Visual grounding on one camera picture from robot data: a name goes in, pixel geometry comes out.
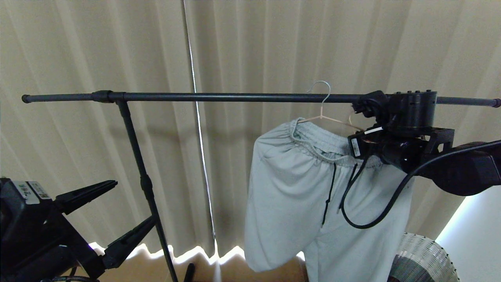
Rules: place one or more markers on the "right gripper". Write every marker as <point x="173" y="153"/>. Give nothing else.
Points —
<point x="395" y="152"/>

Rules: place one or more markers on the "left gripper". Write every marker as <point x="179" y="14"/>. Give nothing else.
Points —
<point x="51" y="258"/>

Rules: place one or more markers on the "pink clothes hanger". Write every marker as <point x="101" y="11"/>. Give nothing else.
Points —
<point x="332" y="118"/>

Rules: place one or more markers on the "pale grey shorts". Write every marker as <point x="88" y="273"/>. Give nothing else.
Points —
<point x="289" y="196"/>

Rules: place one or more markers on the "white laundry basket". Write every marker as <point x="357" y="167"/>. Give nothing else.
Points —
<point x="426" y="258"/>

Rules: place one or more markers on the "black clothes rack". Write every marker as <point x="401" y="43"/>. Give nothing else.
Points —
<point x="235" y="97"/>

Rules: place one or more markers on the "beige curtain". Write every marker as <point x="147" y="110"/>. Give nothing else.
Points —
<point x="254" y="39"/>

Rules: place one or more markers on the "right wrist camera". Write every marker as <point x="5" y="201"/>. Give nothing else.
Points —
<point x="370" y="105"/>

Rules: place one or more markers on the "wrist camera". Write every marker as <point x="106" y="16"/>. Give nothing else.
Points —
<point x="19" y="211"/>
<point x="370" y="105"/>

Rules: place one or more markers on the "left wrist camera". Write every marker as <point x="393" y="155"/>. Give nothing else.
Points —
<point x="19" y="211"/>

